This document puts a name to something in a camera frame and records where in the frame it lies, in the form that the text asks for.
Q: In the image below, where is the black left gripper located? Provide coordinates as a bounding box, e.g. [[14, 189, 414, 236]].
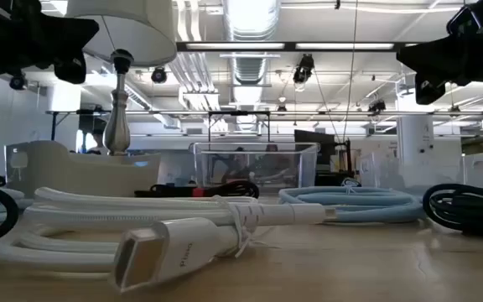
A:
[[0, 0, 100, 85]]

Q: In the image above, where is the white USB cable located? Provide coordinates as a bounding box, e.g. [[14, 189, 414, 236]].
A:
[[0, 185, 338, 294]]

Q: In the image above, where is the white shade silver table lamp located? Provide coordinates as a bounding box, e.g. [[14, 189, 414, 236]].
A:
[[64, 0, 179, 157]]

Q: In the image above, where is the black ceiling spotlight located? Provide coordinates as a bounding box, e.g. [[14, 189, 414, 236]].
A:
[[150, 66, 169, 85], [292, 53, 315, 85], [367, 98, 387, 115]]

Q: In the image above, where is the person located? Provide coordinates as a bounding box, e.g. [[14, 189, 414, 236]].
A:
[[223, 145, 254, 182], [261, 143, 292, 180], [85, 127, 109, 155]]

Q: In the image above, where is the long ceiling light bar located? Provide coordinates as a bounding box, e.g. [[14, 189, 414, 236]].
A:
[[175, 40, 408, 53]]

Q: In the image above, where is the black background monitor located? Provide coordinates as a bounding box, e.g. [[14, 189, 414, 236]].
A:
[[293, 129, 336, 167]]

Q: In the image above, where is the clear plastic bin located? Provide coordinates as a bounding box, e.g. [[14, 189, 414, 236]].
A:
[[190, 141, 321, 196]]

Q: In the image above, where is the black cable with red tie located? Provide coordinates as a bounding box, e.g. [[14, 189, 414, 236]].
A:
[[133, 180, 261, 200]]

